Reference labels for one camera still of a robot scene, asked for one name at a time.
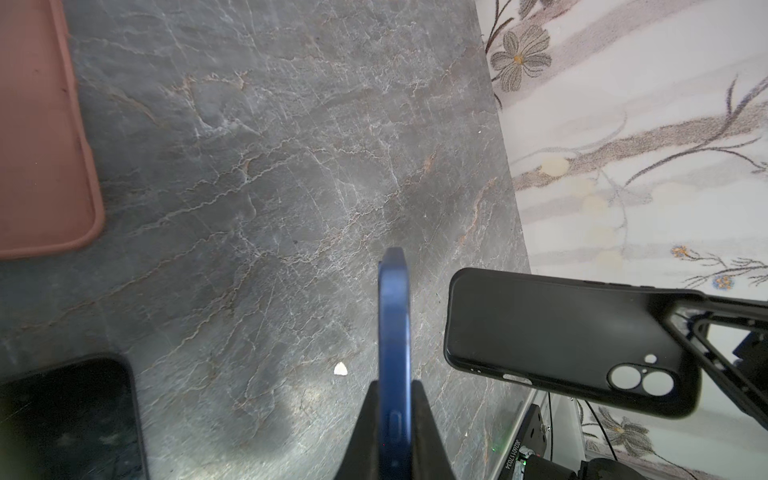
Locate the pink phone case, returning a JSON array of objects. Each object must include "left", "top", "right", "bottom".
[{"left": 1, "top": 1, "right": 105, "bottom": 260}]

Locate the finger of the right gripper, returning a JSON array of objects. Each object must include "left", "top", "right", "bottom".
[{"left": 660, "top": 294, "right": 767, "bottom": 428}]

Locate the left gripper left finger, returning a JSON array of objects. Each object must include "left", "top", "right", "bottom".
[{"left": 334, "top": 381, "right": 380, "bottom": 480}]

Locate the black phone case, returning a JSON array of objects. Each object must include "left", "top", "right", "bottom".
[{"left": 444, "top": 268, "right": 705, "bottom": 419}]

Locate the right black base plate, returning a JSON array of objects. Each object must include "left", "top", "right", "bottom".
[{"left": 491, "top": 397, "right": 554, "bottom": 480}]

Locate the black phone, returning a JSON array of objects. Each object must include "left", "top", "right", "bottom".
[{"left": 378, "top": 247, "right": 412, "bottom": 479}]

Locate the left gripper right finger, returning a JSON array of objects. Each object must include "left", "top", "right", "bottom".
[{"left": 411, "top": 380, "right": 456, "bottom": 480}]

